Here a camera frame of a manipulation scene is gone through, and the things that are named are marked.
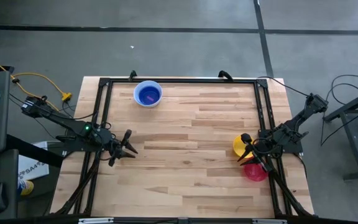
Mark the black cable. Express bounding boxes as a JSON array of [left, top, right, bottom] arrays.
[[256, 75, 311, 98], [319, 73, 358, 147]]

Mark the yellow and white object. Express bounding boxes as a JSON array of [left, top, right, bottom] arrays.
[[17, 179, 35, 197]]

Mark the blue plastic bowl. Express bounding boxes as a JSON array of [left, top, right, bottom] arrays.
[[138, 85, 162, 106]]

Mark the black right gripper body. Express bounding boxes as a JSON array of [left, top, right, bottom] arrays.
[[240, 133, 274, 173]]

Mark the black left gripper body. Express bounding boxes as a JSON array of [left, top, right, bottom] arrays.
[[105, 129, 133, 167]]

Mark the red plastic bowl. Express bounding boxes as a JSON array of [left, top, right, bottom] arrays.
[[243, 161, 269, 183]]

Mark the yellow plastic bowl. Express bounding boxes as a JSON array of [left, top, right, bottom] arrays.
[[232, 134, 255, 158]]

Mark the yellow cable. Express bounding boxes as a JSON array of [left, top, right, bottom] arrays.
[[0, 52, 73, 112]]

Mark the black side table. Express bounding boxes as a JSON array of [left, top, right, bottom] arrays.
[[321, 85, 358, 182]]

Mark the black table frame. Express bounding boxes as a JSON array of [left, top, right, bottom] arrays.
[[50, 77, 315, 218]]

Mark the white printed box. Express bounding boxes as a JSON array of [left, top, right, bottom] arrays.
[[17, 141, 51, 182]]

